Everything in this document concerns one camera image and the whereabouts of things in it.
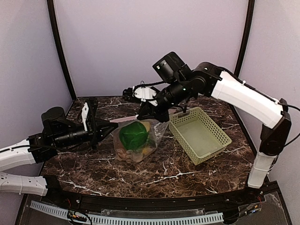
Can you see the black frame post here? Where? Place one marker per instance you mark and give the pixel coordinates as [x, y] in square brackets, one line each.
[245, 37]
[59, 48]

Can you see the black front rail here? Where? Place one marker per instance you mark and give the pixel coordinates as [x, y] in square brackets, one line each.
[225, 202]

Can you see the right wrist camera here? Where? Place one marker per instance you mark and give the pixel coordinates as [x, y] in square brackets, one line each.
[157, 82]

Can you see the green perforated plastic basket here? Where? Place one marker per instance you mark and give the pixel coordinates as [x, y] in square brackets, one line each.
[199, 136]

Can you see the clear zip top bag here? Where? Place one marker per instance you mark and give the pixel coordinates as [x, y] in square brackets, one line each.
[156, 133]

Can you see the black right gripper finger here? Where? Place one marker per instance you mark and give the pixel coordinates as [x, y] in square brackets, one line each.
[147, 115]
[146, 110]

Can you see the green pepper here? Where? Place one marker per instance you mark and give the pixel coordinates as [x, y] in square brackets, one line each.
[133, 136]

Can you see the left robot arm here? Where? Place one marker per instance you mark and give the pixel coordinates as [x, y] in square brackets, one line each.
[35, 149]

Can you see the beige walnut-like food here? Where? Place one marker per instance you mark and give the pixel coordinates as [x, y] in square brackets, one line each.
[147, 125]

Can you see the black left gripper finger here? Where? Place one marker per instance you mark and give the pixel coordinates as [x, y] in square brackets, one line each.
[103, 126]
[100, 133]

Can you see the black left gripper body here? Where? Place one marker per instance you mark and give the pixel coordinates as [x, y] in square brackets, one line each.
[66, 140]

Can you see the brown potato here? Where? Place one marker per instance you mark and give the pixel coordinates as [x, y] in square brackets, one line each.
[129, 156]

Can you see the black frame post right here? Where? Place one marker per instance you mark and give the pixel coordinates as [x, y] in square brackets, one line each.
[245, 37]

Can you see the white slotted cable duct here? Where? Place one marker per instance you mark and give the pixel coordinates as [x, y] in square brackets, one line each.
[121, 217]

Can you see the orange yellow mango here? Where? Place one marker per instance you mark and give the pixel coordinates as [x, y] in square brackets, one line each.
[147, 151]

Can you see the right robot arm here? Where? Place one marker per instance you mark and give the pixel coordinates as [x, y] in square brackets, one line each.
[219, 83]

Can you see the black frame post left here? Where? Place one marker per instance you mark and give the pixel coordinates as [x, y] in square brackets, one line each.
[59, 48]

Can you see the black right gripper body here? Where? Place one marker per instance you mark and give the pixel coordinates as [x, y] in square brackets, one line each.
[178, 92]

